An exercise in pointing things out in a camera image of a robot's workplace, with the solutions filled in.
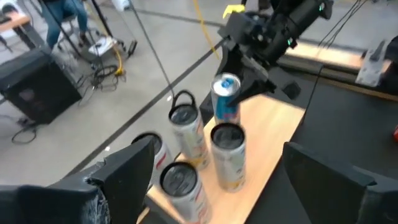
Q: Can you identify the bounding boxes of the grey arm base bracket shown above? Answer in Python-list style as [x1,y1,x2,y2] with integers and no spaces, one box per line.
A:
[356,40,392,88]

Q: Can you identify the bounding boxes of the black aluminium table frame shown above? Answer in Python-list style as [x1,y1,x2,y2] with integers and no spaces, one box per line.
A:
[276,54,398,102]

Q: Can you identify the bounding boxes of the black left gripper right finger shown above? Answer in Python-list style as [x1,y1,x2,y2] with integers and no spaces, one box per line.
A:
[282,141,377,224]

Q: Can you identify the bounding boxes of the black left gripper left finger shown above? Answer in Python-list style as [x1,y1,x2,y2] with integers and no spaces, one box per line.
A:
[85,136,155,224]

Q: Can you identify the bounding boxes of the black looped cable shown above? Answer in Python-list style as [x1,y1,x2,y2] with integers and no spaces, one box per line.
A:
[129,0,197,110]

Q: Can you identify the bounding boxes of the yellow extension cable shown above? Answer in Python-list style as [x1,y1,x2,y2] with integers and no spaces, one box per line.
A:
[192,0,221,60]

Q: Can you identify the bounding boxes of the white Celsius can black lid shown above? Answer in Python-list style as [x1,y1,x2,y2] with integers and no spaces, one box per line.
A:
[130,132,174,187]
[210,122,247,193]
[168,104,211,171]
[159,161,213,224]

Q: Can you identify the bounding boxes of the wooden block platform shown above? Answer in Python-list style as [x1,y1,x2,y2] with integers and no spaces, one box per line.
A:
[136,63,325,224]

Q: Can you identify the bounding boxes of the blue Red Bull can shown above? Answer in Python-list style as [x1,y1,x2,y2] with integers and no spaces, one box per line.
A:
[210,72,242,126]

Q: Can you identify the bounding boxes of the black equipment case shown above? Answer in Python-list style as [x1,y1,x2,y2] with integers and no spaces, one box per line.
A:
[0,46,83,125]

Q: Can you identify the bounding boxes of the yellow cable tag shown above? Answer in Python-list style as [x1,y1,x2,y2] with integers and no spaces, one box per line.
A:
[222,3,246,19]

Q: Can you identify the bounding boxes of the person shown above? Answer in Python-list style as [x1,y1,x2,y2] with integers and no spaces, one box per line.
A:
[39,0,91,47]

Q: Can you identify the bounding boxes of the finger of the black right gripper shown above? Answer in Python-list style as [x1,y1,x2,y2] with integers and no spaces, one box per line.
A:
[214,46,259,80]
[228,79,277,108]

